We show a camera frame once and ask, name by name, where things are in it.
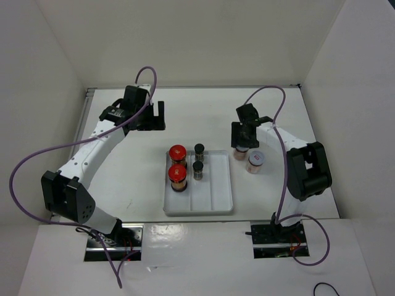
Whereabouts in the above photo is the red lid sauce jar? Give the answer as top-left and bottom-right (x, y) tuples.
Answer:
(168, 164), (187, 192)
(168, 144), (188, 168)

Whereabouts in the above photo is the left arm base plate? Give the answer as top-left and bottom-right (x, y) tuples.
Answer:
(75, 223), (144, 262)

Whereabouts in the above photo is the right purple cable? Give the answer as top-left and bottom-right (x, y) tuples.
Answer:
(242, 85), (333, 266)

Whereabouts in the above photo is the black lid pepper bottle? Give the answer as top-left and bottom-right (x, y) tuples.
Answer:
(194, 143), (205, 162)
(193, 160), (204, 181)

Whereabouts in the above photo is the white lid spice jar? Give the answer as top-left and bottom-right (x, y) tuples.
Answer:
(246, 150), (265, 174)
(233, 146), (249, 161)

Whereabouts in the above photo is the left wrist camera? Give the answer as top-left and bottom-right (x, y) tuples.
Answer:
(136, 84), (152, 93)

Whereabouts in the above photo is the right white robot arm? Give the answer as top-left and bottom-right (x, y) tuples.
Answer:
(231, 104), (332, 242)

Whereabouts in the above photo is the black cable on floor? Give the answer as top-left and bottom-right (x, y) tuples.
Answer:
(314, 282), (340, 296)

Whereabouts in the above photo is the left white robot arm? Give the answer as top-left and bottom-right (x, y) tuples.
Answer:
(41, 86), (165, 247)

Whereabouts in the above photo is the white divided tray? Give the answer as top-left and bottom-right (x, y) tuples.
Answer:
(163, 150), (233, 216)

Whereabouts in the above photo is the purple cable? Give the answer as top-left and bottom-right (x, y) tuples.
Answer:
(242, 85), (333, 266)
(9, 66), (157, 289)

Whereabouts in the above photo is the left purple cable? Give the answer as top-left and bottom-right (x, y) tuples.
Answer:
(9, 66), (157, 289)

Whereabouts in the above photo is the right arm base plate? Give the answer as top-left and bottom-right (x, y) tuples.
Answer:
(245, 221), (309, 259)

